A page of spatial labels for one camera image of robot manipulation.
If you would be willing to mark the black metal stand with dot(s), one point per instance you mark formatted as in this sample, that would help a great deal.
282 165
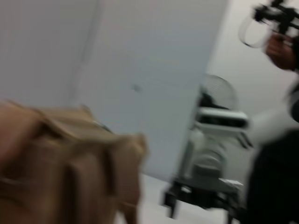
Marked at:
201 193

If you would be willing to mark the khaki canvas food bag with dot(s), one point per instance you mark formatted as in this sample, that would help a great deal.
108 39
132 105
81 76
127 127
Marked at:
65 168

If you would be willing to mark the white machine with black band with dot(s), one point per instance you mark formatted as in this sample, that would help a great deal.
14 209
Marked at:
215 144

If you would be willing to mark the operator bare hand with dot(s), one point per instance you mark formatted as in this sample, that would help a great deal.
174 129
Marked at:
280 52

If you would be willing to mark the operator dark clothed body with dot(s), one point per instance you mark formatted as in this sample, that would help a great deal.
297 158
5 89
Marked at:
275 177

